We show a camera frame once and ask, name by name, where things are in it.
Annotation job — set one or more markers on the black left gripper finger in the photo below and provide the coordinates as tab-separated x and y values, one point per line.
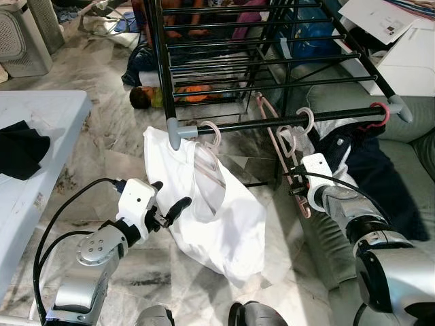
179	208
156	187

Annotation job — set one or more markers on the pale pink plastic hanger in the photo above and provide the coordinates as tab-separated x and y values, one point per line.
279	146

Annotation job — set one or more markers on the clear white plastic hanger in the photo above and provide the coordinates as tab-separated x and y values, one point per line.
313	121

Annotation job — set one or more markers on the black garment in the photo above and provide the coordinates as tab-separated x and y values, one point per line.
24	153

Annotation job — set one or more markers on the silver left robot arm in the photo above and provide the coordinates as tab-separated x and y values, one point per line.
88	272

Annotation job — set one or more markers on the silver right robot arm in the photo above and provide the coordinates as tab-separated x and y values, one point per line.
401	272

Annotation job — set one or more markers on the pale pink shirt hanger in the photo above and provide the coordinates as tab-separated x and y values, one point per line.
207	123

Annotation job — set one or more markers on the red plastic hanger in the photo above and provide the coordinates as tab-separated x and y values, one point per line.
389	115

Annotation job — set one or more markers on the white shirt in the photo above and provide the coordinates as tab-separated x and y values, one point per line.
231	231

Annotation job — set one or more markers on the black metal drying rack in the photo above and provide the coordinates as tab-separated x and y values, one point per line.
173	132

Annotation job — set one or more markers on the navy and white garment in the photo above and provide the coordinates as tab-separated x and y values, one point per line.
380	183

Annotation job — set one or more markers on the small dark-haired child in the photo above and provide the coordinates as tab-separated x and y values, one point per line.
139	98

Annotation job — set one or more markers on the robot left leg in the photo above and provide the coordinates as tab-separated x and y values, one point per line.
155	316

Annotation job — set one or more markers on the robot leg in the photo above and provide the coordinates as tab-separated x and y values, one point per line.
155	316
258	315

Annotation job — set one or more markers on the white plastic folding table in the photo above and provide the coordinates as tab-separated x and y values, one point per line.
61	136

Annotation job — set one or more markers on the green leather sofa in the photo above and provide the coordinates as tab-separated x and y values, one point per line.
418	156

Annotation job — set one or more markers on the person in blue jeans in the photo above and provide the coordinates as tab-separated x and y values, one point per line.
139	64

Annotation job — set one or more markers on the robot right leg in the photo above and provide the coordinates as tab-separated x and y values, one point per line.
258	315

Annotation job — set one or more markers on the blue plastic container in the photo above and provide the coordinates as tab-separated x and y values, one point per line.
309	41

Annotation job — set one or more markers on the white storage box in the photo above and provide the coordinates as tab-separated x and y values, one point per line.
408	68

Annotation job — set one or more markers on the magenta cloth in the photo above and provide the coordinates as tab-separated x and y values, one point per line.
250	17

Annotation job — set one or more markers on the white baby rocker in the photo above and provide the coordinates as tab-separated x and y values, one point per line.
102	24

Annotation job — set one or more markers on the grey tower appliance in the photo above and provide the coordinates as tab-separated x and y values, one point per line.
58	20

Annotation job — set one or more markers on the white air purifier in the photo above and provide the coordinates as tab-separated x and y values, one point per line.
24	41

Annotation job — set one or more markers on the striped colourful cloth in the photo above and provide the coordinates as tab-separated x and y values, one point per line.
414	5

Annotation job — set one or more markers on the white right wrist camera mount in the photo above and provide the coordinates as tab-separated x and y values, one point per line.
318	176

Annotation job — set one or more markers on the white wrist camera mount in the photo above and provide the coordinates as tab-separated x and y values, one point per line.
136	200
318	176

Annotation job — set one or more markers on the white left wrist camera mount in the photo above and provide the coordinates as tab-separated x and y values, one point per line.
136	200

